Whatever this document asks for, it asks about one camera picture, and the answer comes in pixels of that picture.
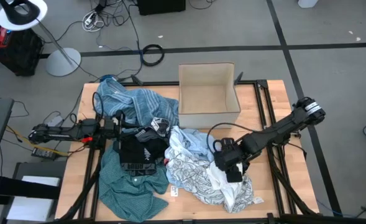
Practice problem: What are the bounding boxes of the blue striped towel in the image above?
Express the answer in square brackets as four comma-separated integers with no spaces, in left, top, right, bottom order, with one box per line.
[94,77,180,131]

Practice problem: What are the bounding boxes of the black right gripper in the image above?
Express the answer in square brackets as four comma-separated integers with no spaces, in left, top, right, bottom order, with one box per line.
[214,138,249,184]

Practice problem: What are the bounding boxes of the white round floor stand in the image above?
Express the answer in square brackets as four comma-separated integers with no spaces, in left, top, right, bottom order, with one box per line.
[0,0,82,78]

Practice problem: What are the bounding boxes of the blue floor cable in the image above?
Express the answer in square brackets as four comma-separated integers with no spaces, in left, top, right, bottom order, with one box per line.
[316,198,366,218]

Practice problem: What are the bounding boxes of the black box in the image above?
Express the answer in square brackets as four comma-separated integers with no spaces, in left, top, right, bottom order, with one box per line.
[137,0,186,16]

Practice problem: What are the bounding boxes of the black power supply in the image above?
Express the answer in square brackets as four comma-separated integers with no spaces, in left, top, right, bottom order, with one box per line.
[30,147,59,161]

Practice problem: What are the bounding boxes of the light blue shirt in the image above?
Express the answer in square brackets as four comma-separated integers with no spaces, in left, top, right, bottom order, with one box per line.
[169,125,216,162]

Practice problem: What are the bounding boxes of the black crate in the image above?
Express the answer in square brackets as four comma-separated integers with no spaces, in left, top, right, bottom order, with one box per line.
[0,27,44,77]

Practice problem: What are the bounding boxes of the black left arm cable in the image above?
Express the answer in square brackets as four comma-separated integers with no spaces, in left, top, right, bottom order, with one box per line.
[91,91,106,123]

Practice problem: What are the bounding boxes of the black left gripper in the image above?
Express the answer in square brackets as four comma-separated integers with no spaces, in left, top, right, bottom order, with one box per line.
[103,109,131,152]

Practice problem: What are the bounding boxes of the white power strip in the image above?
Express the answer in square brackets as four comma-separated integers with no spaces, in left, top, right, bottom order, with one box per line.
[82,11,104,32]

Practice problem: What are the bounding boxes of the white leaf-patterned garment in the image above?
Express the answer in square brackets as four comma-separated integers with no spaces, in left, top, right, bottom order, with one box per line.
[165,146,264,214]

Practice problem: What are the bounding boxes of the white container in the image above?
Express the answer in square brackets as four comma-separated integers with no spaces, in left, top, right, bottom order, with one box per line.
[297,0,319,9]

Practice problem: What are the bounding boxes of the open cardboard box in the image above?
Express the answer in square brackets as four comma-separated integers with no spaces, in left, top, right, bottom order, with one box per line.
[178,61,242,129]

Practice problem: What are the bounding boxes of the white panel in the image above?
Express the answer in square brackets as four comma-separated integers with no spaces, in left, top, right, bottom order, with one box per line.
[7,175,61,222]

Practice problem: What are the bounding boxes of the black headset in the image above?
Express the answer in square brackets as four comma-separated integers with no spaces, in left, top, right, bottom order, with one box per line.
[0,0,41,26]

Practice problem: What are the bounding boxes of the grey adapter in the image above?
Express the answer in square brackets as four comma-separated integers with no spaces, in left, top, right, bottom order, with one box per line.
[45,114,64,127]

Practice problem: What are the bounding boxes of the dark grey cart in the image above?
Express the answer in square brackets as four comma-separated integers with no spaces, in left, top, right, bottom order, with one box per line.
[0,161,67,224]

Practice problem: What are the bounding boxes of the yellow cable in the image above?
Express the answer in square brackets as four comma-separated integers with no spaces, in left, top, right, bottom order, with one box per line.
[5,124,70,156]

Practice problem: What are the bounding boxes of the coiled black cable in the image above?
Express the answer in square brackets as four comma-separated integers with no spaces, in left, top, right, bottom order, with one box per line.
[141,44,165,67]

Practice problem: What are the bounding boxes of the red box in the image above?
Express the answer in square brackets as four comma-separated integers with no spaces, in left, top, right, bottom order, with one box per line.
[0,27,9,47]

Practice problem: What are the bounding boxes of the black Puma shorts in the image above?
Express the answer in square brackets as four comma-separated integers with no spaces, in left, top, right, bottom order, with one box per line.
[117,126,171,177]

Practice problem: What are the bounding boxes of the teal dotted shirt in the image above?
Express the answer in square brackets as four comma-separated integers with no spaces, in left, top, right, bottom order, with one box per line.
[98,141,170,223]

